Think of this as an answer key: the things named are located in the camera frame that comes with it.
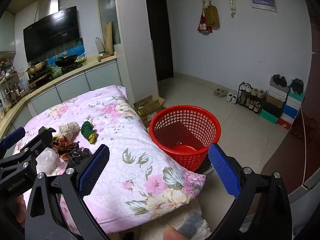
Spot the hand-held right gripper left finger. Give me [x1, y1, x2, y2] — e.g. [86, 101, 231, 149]
[24, 144, 110, 240]

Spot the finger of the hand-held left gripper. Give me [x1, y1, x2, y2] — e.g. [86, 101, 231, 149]
[14, 126, 56, 167]
[0, 127, 25, 159]

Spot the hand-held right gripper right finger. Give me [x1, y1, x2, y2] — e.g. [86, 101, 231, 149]
[207, 144, 292, 240]

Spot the brown wrapper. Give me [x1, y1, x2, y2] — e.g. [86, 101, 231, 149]
[51, 137, 80, 160]

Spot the white plastic bag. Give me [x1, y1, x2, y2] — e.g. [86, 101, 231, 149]
[35, 149, 69, 177]

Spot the beige paper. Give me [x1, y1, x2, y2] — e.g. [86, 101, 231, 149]
[59, 121, 80, 140]

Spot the green yellow scouring sponge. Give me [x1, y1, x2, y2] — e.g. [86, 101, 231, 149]
[80, 121, 99, 144]

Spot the red plastic mesh basket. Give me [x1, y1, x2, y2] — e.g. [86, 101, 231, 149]
[149, 106, 222, 172]

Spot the person's right hand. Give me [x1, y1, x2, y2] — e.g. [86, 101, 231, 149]
[163, 225, 184, 240]

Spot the metal spice rack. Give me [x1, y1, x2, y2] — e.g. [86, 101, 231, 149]
[0, 60, 28, 105]

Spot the pink floral blanket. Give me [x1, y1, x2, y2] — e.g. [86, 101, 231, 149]
[12, 85, 207, 235]

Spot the induction cooker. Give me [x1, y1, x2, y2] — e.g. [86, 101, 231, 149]
[27, 70, 52, 84]

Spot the gold cooking pot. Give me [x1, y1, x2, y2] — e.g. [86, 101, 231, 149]
[27, 60, 48, 75]

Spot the black gas stove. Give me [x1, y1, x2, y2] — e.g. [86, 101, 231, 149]
[59, 62, 83, 74]

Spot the black shoe rack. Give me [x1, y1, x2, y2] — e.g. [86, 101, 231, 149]
[236, 82, 267, 114]

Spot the black wok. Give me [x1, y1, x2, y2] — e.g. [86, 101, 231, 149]
[54, 54, 78, 67]

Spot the cardboard box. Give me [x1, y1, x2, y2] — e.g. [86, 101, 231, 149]
[133, 95, 165, 128]

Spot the grey kitchen counter cabinet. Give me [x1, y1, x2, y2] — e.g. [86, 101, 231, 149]
[0, 55, 123, 140]

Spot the row of shoes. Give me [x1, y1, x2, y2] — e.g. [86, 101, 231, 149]
[240, 83, 267, 113]

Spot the stack of shoe boxes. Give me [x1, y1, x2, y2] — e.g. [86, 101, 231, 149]
[259, 76, 304, 130]

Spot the blue backsplash picture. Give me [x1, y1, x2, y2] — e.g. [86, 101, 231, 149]
[45, 37, 87, 77]

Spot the black range hood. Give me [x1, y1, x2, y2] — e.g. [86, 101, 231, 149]
[23, 0, 81, 63]

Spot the clear plastic bottle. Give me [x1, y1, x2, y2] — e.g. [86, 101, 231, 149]
[95, 37, 105, 55]

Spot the black shoe pair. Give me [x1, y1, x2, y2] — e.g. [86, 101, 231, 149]
[272, 74, 287, 87]
[291, 78, 304, 94]

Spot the wooden cutting board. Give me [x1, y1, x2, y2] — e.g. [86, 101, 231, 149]
[102, 21, 114, 55]

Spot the brown wooden door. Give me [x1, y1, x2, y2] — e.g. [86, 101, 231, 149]
[260, 0, 320, 195]

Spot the frosted glass panel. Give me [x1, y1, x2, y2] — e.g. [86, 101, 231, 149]
[97, 0, 122, 46]

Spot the red hanging bag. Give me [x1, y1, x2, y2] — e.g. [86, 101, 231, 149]
[197, 15, 213, 34]

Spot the dark door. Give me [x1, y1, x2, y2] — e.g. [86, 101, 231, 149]
[144, 0, 174, 82]

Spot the brown hanging bag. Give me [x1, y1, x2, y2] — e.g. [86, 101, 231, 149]
[203, 2, 220, 28]

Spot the grey electrical panel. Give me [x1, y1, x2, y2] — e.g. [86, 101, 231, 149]
[249, 0, 278, 12]

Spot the grey wall cabinet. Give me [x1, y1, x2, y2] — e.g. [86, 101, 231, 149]
[0, 10, 17, 53]

